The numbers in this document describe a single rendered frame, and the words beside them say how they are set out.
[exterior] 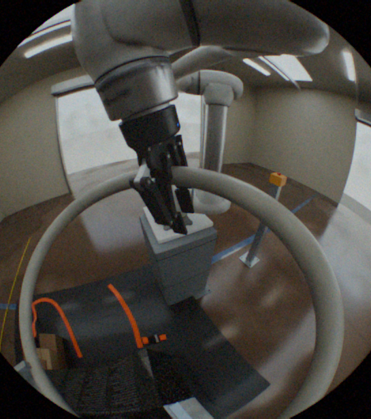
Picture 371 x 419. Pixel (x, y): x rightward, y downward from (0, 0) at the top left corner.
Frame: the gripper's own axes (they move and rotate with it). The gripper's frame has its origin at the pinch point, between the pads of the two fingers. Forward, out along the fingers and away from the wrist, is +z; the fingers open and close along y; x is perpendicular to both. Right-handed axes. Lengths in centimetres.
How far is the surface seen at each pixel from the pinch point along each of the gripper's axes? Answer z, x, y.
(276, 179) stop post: 51, 46, -81
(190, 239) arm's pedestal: 48, -11, -17
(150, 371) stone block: 31, -4, 50
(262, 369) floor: 108, 66, 71
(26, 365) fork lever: -11.8, -10.4, 42.1
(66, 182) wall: 91, -453, -128
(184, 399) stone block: 24, 11, 53
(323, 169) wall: 230, 361, -429
